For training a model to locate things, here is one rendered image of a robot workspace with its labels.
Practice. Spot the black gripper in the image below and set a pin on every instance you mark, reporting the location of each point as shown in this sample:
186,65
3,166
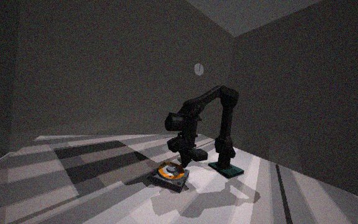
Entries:
191,153

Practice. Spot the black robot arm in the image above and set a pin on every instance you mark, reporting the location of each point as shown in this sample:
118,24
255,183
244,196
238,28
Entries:
187,119

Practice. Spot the orange and brown round plate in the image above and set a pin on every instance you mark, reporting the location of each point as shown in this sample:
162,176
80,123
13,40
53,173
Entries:
162,170

